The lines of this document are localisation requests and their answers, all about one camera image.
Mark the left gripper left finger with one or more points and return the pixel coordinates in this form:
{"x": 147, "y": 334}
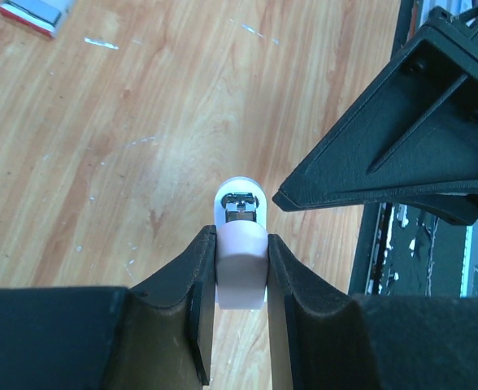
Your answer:
{"x": 164, "y": 338}

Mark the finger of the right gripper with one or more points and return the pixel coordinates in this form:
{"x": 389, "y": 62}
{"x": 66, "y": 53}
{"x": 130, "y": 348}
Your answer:
{"x": 411, "y": 137}

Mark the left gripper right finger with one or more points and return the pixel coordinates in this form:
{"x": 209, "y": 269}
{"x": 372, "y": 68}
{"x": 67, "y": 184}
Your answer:
{"x": 316, "y": 332}

